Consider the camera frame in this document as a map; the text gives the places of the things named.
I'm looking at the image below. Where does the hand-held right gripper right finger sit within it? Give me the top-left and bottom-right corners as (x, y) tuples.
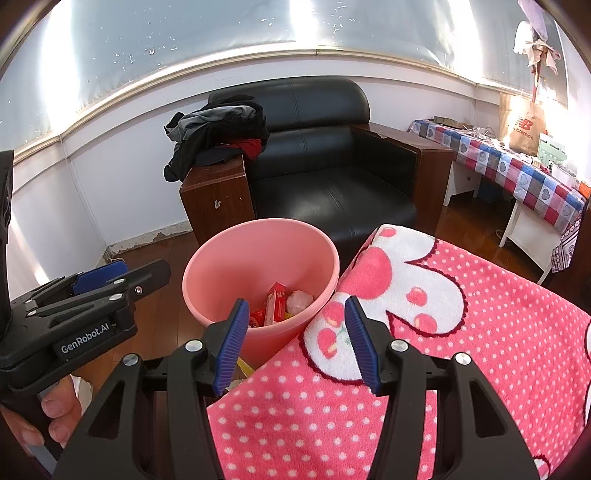
(344, 295), (541, 480)

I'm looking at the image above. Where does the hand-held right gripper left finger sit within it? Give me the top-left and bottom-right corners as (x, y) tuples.
(53, 298), (251, 480)

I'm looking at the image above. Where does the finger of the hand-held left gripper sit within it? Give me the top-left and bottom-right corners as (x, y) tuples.
(11, 259), (130, 311)
(25, 258), (172, 332)

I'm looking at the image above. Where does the red packet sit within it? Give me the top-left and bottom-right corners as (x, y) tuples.
(265, 281), (289, 324)

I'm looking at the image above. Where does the pink plastic bucket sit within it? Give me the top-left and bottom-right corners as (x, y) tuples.
(182, 218), (341, 370)

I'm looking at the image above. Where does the person's left hand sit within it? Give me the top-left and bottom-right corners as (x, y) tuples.
(0, 375), (95, 450)

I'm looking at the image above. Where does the pink polka-dot blanket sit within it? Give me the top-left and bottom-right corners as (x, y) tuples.
(205, 224), (591, 480)

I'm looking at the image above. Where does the dark clothes pile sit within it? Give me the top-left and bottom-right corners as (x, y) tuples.
(163, 93), (271, 183)

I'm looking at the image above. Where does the black leather armchair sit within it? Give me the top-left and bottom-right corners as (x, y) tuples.
(179, 76), (454, 252)

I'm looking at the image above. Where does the white desk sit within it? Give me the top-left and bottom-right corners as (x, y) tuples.
(443, 161), (561, 284)

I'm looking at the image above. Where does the checkered tablecloth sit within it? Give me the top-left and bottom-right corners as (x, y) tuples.
(406, 119), (588, 274)

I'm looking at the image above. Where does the brown paper shopping bag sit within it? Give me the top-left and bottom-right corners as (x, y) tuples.
(499, 92), (550, 157)

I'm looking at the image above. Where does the green box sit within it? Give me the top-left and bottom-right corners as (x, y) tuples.
(536, 134), (566, 167)

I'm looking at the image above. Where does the beige cloth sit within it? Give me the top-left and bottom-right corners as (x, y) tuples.
(514, 21), (563, 75)

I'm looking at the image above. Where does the lilac cloth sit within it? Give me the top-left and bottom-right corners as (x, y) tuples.
(517, 0), (552, 35)

